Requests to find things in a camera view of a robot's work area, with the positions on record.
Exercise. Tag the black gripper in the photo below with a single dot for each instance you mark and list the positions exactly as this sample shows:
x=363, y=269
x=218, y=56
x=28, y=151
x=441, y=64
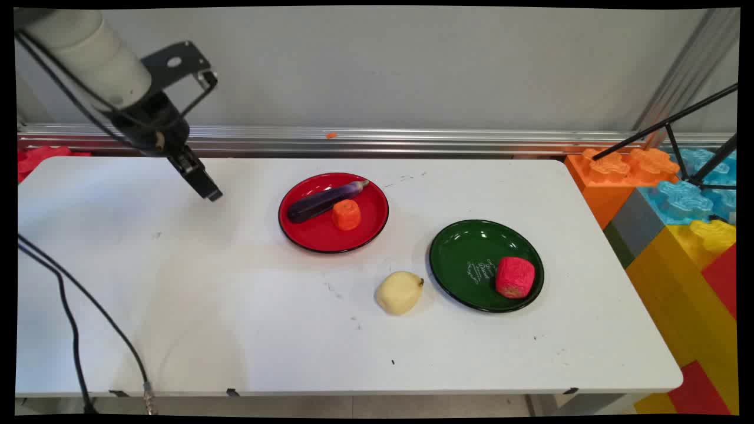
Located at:
x=147, y=126

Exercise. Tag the purple toy eggplant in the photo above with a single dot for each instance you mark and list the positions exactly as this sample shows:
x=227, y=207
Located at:
x=321, y=202

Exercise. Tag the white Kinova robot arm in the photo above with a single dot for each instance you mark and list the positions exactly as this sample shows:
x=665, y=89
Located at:
x=88, y=50

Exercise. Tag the red enamel plate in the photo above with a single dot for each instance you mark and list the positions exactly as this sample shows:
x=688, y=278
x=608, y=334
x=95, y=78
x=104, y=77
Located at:
x=321, y=235

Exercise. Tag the orange toy carrot piece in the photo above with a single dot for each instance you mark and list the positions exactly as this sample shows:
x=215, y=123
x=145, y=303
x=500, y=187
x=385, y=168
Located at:
x=346, y=215

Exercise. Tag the red giant building block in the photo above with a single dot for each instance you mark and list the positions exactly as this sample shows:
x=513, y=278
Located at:
x=41, y=158
x=723, y=280
x=701, y=391

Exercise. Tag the pale yellow toy pear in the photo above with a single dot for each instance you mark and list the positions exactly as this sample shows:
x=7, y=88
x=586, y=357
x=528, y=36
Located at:
x=399, y=292

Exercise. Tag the green enamel plate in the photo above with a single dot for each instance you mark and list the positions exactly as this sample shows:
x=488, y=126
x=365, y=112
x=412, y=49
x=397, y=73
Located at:
x=465, y=259

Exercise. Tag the red toy fruit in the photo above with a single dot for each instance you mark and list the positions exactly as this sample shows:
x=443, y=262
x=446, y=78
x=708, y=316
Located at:
x=515, y=277

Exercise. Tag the orange giant building block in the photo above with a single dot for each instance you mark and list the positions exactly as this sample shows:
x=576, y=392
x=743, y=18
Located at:
x=607, y=179

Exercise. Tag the grey giant building block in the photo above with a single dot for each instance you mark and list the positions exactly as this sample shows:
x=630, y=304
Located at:
x=639, y=227

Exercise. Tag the black tripod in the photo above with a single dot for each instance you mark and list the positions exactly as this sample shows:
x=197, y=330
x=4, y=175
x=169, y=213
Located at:
x=671, y=123

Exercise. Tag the blue giant building block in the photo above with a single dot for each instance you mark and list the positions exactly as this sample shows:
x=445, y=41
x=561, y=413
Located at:
x=686, y=200

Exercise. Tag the yellow giant building block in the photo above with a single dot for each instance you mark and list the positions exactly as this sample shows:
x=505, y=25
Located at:
x=686, y=294

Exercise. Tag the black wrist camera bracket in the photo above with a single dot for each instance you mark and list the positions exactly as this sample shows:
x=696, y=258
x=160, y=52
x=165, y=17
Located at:
x=177, y=62

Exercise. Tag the aluminium wall rail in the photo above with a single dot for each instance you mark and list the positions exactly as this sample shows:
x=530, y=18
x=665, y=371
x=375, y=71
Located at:
x=412, y=143

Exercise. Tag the aluminium frame post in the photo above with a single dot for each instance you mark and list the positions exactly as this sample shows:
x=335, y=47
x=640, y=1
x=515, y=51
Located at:
x=686, y=76

